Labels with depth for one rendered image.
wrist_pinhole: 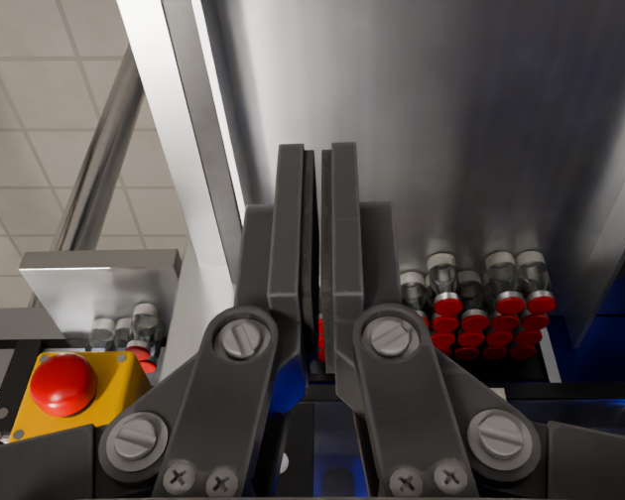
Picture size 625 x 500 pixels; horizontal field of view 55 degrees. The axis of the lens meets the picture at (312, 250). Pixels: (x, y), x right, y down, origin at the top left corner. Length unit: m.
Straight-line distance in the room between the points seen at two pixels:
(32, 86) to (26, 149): 0.21
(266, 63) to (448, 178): 0.15
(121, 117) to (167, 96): 0.54
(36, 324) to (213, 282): 0.23
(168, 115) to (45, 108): 1.24
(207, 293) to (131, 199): 1.30
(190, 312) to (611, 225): 0.31
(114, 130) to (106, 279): 0.40
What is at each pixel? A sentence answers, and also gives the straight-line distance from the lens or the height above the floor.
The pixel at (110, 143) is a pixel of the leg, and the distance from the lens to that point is 0.88.
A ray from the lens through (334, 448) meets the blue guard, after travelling 0.41.
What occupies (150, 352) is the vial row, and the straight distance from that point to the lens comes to 0.55.
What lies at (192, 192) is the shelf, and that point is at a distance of 0.43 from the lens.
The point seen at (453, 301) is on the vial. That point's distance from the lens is 0.45.
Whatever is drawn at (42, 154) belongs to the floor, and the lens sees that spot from 1.73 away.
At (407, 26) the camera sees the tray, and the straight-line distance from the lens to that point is 0.35.
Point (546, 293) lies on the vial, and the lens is 0.47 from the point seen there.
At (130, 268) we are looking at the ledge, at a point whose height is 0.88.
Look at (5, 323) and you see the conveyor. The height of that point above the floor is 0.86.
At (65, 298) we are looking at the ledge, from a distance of 0.57.
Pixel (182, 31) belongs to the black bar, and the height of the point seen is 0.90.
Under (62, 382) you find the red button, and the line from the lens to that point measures 0.42.
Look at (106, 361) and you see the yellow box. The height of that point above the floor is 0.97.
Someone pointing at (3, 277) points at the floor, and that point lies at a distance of 2.22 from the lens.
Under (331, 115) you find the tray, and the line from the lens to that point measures 0.38.
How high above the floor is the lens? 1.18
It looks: 40 degrees down
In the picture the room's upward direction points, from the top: 179 degrees counter-clockwise
